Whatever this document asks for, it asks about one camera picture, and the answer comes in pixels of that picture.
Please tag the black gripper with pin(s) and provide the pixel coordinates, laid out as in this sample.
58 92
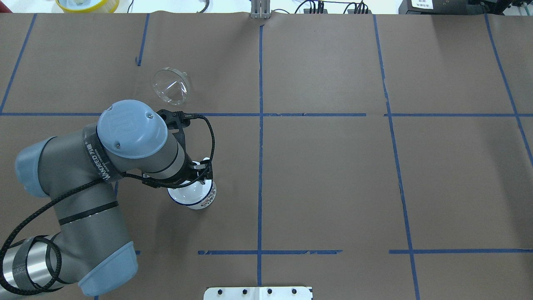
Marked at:
190 162

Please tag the white enamel mug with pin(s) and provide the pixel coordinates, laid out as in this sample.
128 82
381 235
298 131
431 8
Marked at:
197 196

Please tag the clear plastic funnel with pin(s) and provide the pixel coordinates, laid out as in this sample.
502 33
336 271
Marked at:
171 85

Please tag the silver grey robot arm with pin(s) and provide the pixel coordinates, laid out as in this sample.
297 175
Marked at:
80 236

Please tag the yellow tape roll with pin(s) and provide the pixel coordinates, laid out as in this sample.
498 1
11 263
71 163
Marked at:
88 6

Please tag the brown paper table mat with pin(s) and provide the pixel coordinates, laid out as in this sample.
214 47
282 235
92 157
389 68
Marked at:
383 157

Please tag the black computer box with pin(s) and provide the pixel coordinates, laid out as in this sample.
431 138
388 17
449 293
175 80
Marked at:
439 7

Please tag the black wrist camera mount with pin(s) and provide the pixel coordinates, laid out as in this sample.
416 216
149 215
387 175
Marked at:
176 122

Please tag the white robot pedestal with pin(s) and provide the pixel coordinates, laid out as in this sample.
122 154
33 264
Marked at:
259 293

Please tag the aluminium frame post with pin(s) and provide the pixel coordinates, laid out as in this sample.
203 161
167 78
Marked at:
260 9

